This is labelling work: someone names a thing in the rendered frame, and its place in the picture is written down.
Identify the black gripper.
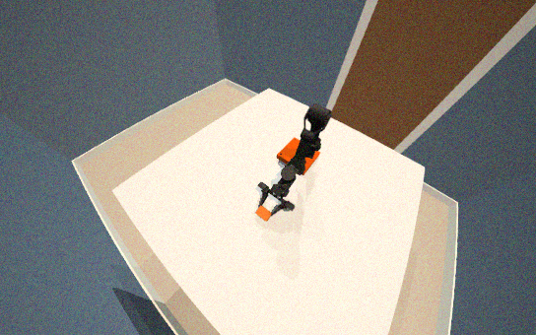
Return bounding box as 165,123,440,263
257,179,296,217

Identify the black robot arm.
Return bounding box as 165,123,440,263
270,104,332,197

